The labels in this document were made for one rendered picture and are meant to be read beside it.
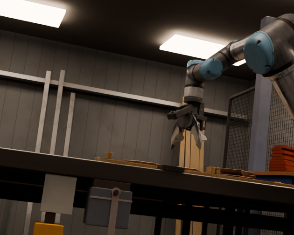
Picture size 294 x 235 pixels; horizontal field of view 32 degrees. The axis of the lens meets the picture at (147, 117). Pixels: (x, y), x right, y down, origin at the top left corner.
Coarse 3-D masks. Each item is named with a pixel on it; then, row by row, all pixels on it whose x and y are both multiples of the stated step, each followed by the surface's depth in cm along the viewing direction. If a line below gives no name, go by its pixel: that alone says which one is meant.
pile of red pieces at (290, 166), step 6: (276, 150) 293; (282, 150) 291; (288, 150) 294; (276, 156) 292; (282, 156) 288; (288, 156) 291; (270, 162) 294; (276, 162) 290; (282, 162) 287; (288, 162) 289; (270, 168) 293; (276, 168) 289; (282, 168) 286; (288, 168) 285
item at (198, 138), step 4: (192, 128) 195; (192, 132) 194; (196, 132) 193; (200, 132) 196; (196, 136) 192; (200, 136) 192; (204, 136) 196; (196, 140) 192; (200, 140) 192; (204, 140) 194; (196, 144) 191; (200, 144) 191; (200, 148) 191
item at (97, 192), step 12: (96, 180) 166; (96, 192) 164; (108, 192) 165; (120, 192) 165; (132, 192) 167; (96, 204) 163; (108, 204) 164; (120, 204) 165; (84, 216) 169; (96, 216) 163; (108, 216) 164; (120, 216) 165; (108, 228) 163
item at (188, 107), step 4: (184, 104) 201; (188, 104) 198; (192, 104) 198; (180, 108) 196; (184, 108) 195; (188, 108) 196; (192, 108) 198; (172, 112) 192; (176, 112) 191; (180, 112) 193; (184, 112) 194; (188, 112) 196; (168, 116) 193; (172, 116) 192; (176, 116) 191; (180, 116) 192
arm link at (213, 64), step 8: (216, 56) 193; (224, 56) 193; (200, 64) 192; (208, 64) 188; (216, 64) 189; (224, 64) 193; (192, 72) 197; (200, 72) 191; (208, 72) 188; (216, 72) 188; (200, 80) 195; (208, 80) 193
